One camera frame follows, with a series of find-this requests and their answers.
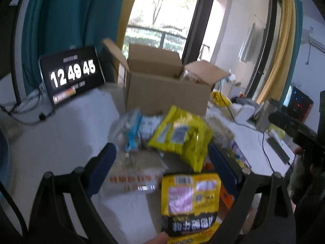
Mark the grey container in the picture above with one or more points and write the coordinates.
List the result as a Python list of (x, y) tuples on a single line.
[(265, 117)]

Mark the clear packet with orange print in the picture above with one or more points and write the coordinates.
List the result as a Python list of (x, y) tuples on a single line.
[(134, 180)]

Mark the yellow and black snack packet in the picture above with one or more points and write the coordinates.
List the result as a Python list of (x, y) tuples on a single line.
[(190, 200)]

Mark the black computer tower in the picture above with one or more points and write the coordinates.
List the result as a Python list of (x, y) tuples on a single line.
[(301, 104)]

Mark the teal curtain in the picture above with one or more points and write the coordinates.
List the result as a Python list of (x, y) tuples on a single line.
[(71, 17), (297, 30)]

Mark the person's right hand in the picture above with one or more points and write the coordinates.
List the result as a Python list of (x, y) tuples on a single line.
[(298, 152)]

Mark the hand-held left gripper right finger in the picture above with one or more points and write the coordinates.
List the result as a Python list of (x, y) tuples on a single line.
[(221, 167)]

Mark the hanging pale towel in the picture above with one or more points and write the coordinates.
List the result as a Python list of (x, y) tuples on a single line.
[(247, 45)]

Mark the cardboard box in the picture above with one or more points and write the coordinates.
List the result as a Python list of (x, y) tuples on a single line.
[(162, 91)]

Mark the person's left hand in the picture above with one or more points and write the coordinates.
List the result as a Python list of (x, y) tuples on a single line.
[(155, 240)]

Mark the white appliance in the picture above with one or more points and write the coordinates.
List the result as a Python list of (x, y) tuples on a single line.
[(245, 113)]

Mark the yellow snack bag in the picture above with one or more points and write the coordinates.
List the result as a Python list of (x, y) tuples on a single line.
[(177, 132)]

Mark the yellow plastic bag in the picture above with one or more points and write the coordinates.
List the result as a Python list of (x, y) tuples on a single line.
[(219, 99)]

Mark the blue and white snack packet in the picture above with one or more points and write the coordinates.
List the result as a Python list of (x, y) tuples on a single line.
[(133, 132)]

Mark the black window frame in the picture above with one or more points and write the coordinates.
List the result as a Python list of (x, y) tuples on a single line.
[(203, 17)]

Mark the clear plastic bag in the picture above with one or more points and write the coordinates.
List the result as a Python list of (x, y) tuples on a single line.
[(221, 129)]

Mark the purple snack packet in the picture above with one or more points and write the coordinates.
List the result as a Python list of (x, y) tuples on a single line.
[(237, 155)]

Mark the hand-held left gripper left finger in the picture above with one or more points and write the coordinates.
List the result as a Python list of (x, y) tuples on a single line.
[(106, 162)]

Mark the white air conditioner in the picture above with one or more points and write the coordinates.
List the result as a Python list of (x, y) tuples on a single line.
[(314, 39)]

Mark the yellow curtain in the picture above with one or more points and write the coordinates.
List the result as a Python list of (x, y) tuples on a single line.
[(287, 43), (127, 5)]

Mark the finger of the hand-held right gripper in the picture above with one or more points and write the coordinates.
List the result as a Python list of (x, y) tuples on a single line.
[(280, 121)]

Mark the clear snack packet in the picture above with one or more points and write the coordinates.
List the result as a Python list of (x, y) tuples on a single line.
[(189, 75)]

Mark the black tablet clock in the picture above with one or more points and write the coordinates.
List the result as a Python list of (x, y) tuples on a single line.
[(73, 73)]

